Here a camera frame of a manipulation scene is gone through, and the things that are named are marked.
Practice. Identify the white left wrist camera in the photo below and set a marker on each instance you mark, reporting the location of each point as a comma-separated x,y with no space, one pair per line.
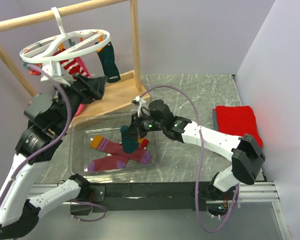
49,71

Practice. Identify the dark teal sock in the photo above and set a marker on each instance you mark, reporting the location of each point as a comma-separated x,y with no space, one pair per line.
107,58
123,130

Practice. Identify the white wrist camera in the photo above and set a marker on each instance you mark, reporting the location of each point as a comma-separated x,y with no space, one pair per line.
49,71
140,103

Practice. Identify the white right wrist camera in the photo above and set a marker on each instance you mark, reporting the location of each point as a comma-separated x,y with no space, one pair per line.
140,103

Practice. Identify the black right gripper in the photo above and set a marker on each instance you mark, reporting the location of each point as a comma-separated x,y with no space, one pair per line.
136,126

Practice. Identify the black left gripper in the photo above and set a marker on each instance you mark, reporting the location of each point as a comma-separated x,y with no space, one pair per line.
89,89

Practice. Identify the clear plastic bin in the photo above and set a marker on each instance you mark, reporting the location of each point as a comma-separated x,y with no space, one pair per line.
84,129

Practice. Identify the wooden drying rack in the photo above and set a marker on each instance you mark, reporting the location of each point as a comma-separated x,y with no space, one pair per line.
119,94

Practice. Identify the white round sock hanger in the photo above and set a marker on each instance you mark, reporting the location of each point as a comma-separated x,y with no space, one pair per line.
66,45

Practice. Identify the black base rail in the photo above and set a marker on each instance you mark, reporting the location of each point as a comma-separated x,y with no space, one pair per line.
141,196

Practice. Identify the purple sock with orange cuff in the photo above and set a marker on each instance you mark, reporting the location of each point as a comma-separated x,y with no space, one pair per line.
105,145

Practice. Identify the aluminium frame rail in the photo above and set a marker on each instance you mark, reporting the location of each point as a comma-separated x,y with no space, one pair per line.
260,192

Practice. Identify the folded red cloth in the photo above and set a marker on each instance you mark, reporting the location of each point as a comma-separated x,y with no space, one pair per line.
236,121

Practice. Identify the pink sock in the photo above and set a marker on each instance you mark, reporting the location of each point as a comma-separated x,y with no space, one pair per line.
81,105

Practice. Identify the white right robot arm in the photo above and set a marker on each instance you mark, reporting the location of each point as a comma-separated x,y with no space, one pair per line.
243,152

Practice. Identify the red white striped sock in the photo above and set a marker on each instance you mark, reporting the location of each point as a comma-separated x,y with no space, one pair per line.
131,145
75,66

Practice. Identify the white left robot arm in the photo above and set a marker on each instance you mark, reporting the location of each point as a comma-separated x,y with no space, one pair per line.
48,120

